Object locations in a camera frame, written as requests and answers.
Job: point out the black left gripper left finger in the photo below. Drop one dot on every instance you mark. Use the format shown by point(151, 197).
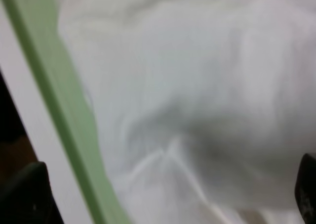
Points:
point(26, 198)

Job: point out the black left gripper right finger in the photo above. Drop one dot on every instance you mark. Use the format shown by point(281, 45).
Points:
point(305, 188)

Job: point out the white short sleeve t-shirt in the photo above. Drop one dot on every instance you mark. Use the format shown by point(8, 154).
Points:
point(203, 108)

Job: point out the green plastic tray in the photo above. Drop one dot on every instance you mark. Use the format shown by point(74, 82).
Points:
point(58, 122)

